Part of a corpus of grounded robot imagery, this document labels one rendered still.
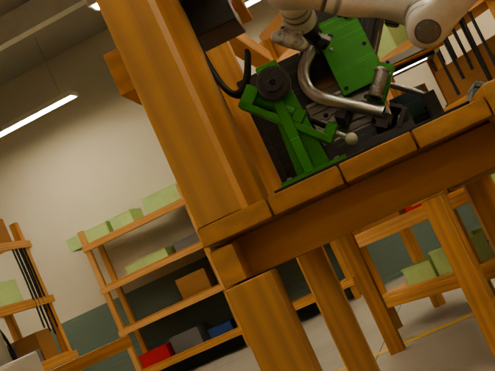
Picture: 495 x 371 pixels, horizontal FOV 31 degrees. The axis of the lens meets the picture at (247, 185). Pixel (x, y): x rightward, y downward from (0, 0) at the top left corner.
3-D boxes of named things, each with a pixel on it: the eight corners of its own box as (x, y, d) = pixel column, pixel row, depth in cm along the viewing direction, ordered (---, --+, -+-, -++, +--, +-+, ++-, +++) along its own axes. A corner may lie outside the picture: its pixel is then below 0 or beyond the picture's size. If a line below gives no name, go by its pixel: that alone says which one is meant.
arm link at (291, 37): (270, 43, 206) (264, 31, 201) (289, 1, 208) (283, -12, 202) (306, 54, 203) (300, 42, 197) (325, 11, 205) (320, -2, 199)
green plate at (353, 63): (390, 88, 223) (356, 22, 230) (387, 75, 215) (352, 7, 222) (348, 108, 224) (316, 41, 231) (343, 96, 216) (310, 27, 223)
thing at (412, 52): (440, 56, 243) (434, 46, 243) (443, 44, 227) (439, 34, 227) (311, 117, 247) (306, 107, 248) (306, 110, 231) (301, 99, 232)
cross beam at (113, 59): (244, 142, 299) (233, 118, 300) (144, 85, 171) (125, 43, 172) (230, 149, 300) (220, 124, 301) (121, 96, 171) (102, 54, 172)
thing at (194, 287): (361, 297, 1050) (282, 128, 1071) (129, 398, 1117) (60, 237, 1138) (365, 292, 1103) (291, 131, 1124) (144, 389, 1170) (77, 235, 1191)
